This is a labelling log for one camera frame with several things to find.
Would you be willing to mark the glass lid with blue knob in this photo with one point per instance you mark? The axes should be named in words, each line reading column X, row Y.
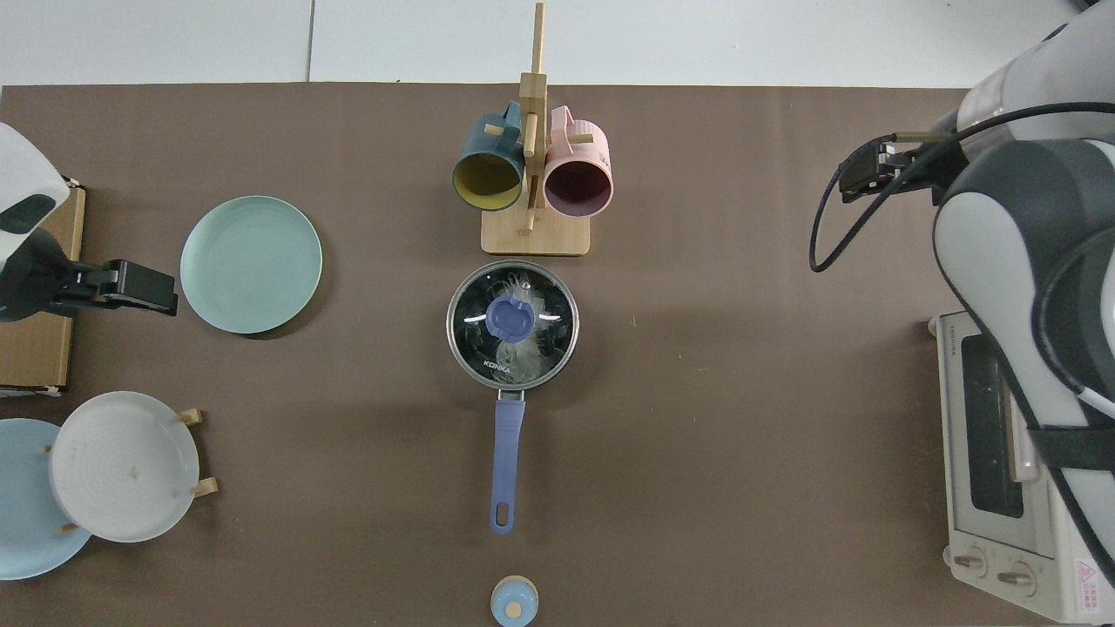
column 511, row 318

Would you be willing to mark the white vermicelli bundle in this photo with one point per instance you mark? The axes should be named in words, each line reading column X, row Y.
column 527, row 357

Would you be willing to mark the teal green plate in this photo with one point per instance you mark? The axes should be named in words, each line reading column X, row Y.
column 251, row 265

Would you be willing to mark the white plate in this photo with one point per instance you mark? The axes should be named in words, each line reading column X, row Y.
column 122, row 466

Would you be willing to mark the wooden plate rack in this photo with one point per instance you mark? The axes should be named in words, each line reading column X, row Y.
column 206, row 487

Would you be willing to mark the light blue plate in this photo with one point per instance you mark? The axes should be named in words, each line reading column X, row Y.
column 26, row 522

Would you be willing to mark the brown table cloth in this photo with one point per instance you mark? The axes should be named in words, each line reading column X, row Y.
column 740, row 392

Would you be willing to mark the pink ribbed cup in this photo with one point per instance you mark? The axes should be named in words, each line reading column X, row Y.
column 579, row 161

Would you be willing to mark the pale toaster oven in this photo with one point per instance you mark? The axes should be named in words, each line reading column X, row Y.
column 967, row 488

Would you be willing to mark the wooden cup stand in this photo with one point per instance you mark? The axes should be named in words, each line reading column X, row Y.
column 533, row 233

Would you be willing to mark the dark teal cup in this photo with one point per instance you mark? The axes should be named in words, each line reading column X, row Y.
column 483, row 152

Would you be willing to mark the small blue round thing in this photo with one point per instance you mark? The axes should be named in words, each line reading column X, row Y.
column 514, row 601

